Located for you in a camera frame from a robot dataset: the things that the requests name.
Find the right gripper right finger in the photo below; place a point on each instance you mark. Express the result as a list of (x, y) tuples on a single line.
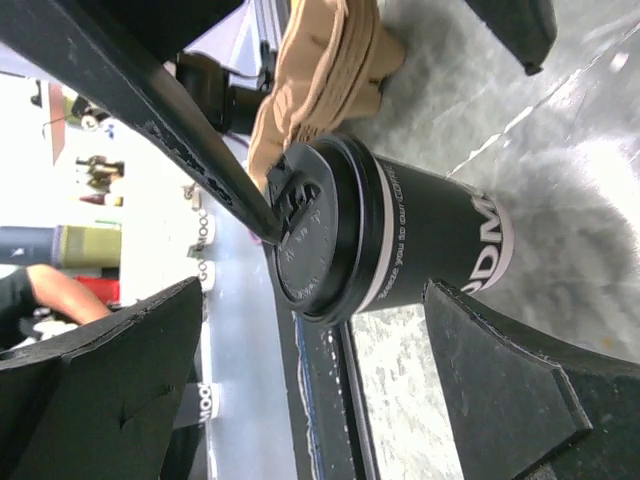
[(525, 405)]

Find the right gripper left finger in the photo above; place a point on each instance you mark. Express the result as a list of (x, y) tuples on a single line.
[(99, 402)]

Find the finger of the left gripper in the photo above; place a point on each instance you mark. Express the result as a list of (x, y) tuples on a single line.
[(129, 58), (527, 28)]

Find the black white paper cup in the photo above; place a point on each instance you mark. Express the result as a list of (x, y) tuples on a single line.
[(435, 228)]

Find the black plastic cup lid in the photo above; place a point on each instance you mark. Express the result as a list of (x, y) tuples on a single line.
[(335, 206)]

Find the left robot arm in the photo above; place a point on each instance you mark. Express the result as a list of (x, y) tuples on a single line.
[(450, 86)]

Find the cardboard cup carrier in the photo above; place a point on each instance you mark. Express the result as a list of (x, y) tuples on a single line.
[(331, 62)]

